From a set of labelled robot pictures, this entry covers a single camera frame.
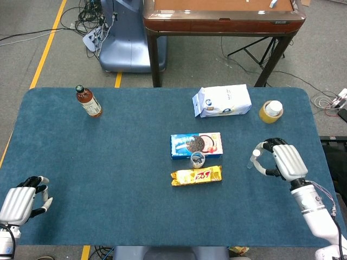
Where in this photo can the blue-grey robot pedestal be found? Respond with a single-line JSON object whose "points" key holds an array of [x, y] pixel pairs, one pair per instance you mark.
{"points": [[122, 48]]}

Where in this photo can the glass jar with cartoon print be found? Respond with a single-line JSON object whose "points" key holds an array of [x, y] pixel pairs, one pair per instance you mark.
{"points": [[198, 162]]}

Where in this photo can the blue Oreo cookie box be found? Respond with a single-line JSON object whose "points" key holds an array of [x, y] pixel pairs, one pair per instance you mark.
{"points": [[181, 146]]}

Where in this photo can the yellow cracker pack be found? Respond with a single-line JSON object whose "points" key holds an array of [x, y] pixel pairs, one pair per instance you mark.
{"points": [[195, 176]]}

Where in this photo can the amber tea bottle black cap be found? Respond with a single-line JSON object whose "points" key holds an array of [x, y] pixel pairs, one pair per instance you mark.
{"points": [[89, 104]]}

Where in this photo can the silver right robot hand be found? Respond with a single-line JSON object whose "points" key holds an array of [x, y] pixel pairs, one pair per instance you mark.
{"points": [[290, 162]]}

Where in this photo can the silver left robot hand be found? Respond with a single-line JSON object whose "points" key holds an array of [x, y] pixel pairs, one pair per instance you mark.
{"points": [[16, 205]]}

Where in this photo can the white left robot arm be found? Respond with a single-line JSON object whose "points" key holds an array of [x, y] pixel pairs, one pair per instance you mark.
{"points": [[6, 241]]}

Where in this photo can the white tube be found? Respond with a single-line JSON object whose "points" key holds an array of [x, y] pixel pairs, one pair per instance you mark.
{"points": [[256, 153]]}

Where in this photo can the white power strip with plugs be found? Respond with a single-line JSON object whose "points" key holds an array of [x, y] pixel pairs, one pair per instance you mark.
{"points": [[90, 40]]}

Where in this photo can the small white plastic bottle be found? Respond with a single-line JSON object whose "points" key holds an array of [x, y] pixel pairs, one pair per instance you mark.
{"points": [[273, 107]]}

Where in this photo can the brown mahjong table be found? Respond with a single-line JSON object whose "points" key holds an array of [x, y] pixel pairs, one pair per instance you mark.
{"points": [[217, 27]]}

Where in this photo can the black equipment frame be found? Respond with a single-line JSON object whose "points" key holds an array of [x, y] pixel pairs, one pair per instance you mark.
{"points": [[336, 162]]}

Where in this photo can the white tissue pack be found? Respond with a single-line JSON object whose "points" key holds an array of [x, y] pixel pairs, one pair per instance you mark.
{"points": [[227, 100]]}

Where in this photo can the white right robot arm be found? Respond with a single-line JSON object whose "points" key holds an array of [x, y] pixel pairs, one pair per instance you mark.
{"points": [[311, 203]]}

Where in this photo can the blue table mat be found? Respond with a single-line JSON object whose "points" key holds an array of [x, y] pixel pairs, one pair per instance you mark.
{"points": [[108, 162]]}

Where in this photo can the grey robot body base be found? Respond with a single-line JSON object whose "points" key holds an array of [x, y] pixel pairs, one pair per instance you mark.
{"points": [[162, 254]]}

